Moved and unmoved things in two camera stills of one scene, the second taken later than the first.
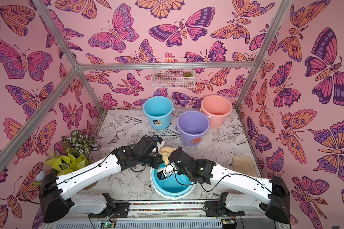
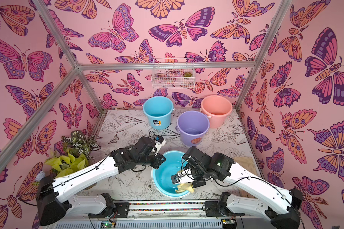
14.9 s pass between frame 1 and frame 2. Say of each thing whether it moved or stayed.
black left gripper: stayed
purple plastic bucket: stayed
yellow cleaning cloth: moved
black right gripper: moved
